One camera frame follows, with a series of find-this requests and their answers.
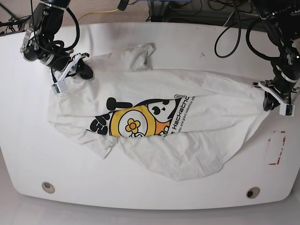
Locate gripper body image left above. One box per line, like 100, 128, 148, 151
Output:
38, 52, 70, 71

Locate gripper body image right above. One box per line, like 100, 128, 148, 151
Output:
273, 72, 299, 95

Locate white T-shirt with LeRobot print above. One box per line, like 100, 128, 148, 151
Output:
47, 44, 269, 181

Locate red tape rectangle marker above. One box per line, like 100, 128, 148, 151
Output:
265, 131, 287, 165

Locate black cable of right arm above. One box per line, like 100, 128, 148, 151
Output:
30, 0, 81, 52

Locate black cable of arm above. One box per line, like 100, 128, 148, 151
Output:
30, 0, 81, 52
214, 0, 282, 61

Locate black tripod and cables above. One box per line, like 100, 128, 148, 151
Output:
0, 0, 36, 36

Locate yellow cable on floor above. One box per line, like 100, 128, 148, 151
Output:
78, 8, 119, 21

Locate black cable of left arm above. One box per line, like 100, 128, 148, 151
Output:
214, 0, 282, 61

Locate right table cable grommet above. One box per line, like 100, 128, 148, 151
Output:
246, 187, 260, 199

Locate table cable grommet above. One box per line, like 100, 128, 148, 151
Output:
246, 187, 260, 199
42, 182, 55, 194

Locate left table cable grommet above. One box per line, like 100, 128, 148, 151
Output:
42, 182, 55, 194

